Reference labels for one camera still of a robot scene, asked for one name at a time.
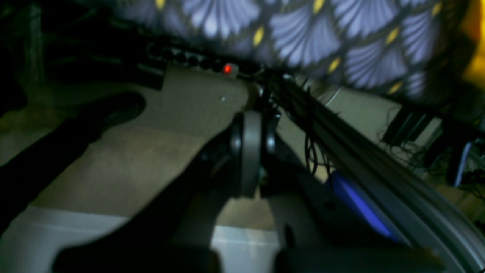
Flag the blue fan-pattern tablecloth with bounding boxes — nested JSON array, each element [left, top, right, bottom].
[[105, 0, 476, 104]]

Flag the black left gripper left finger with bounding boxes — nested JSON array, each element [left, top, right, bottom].
[[53, 111, 262, 273]]

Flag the aluminium table frame rail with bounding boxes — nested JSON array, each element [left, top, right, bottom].
[[263, 75, 484, 273]]

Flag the black power strip red switch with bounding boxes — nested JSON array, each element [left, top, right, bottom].
[[146, 42, 240, 78]]

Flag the tangled cables behind table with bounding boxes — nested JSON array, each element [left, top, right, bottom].
[[296, 76, 485, 190]]

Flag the yellow T-shirt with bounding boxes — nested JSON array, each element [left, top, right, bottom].
[[460, 0, 485, 91]]

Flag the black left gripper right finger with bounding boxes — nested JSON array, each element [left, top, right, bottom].
[[260, 114, 444, 273]]

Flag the blue-handled clamp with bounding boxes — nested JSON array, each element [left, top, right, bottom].
[[327, 171, 396, 241]]

